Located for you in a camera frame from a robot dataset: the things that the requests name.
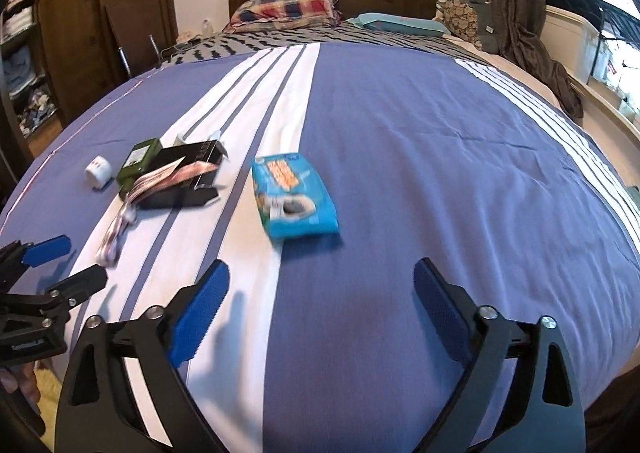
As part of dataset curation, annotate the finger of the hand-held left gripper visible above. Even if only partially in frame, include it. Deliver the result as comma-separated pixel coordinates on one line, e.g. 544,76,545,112
0,234,72,280
44,264,109,308

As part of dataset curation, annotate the blue white striped blanket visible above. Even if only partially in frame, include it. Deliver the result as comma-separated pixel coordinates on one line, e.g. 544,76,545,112
0,40,640,453

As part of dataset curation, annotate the pink striped wrapper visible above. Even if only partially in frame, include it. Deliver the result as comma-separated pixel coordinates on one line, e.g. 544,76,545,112
120,159,222,200

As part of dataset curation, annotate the plaid pillow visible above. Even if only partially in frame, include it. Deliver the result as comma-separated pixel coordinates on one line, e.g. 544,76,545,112
223,0,344,33

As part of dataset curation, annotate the grey zebra print sheet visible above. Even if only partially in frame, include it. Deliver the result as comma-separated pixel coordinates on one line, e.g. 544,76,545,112
155,20,501,70

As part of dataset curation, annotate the person's left hand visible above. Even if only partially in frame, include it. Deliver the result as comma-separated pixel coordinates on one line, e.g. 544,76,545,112
0,365,42,406

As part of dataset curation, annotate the teal pillow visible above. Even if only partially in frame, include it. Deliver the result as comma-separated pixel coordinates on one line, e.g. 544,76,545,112
347,12,449,38

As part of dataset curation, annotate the white tape roll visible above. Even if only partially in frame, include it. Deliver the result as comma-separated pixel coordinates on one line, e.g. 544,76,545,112
85,156,112,190

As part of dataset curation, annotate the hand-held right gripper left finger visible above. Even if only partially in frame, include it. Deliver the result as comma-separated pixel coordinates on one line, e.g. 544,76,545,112
54,258,231,453

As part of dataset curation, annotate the brown spotted cushion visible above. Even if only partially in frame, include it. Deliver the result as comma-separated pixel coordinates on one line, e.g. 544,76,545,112
434,0,494,42

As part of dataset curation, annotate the brown curtain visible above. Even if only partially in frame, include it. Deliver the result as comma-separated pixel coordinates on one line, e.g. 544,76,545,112
446,0,584,123

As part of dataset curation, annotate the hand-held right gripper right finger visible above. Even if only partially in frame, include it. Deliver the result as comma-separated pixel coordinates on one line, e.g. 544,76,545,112
413,257,586,453

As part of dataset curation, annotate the blue wipes packet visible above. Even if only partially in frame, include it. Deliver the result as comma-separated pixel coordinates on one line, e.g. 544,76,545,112
249,152,342,240

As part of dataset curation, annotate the dark wooden wardrobe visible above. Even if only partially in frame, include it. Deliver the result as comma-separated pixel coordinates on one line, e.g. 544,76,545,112
0,0,179,160

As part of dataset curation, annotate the stack of folded clothes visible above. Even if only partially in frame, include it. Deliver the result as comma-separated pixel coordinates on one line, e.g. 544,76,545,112
0,0,57,138

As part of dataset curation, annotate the black carton box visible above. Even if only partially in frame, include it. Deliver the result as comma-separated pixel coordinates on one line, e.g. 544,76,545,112
144,140,229,180

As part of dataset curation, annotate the flat black packet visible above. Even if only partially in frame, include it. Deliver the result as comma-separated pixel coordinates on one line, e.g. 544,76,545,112
135,180,221,210

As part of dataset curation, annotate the pink checked ribbon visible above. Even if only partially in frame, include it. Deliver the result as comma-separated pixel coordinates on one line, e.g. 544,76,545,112
96,195,139,267

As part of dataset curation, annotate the white storage box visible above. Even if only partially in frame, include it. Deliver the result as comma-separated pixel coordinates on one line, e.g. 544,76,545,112
542,5,614,85

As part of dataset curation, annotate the black folding rack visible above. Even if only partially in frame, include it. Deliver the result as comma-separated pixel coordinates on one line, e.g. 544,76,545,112
587,0,640,80

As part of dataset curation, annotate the green packet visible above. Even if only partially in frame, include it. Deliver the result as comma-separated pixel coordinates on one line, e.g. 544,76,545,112
116,138,164,195

